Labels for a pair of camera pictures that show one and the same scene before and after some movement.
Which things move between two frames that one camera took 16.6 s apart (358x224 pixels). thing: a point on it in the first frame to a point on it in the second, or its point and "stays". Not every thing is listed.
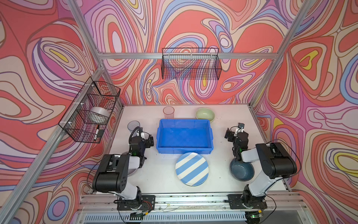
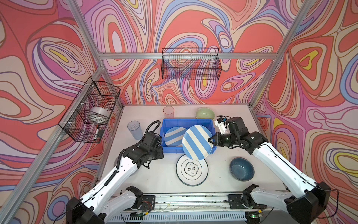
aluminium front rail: x=108 y=202 stays
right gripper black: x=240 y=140 to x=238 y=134
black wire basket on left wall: x=86 y=119 stays
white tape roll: x=98 y=115 stays
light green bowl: x=205 y=113 stays
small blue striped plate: x=192 y=169 to x=174 y=136
